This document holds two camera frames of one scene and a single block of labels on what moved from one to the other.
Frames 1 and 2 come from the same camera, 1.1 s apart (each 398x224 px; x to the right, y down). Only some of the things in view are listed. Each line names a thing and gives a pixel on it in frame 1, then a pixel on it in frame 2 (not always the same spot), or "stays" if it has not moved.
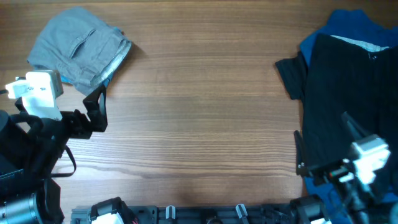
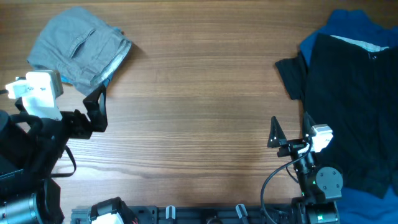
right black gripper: (327, 169) -> (293, 145)
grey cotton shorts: (84, 48) stays
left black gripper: (83, 130) stays
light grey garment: (367, 46) stays
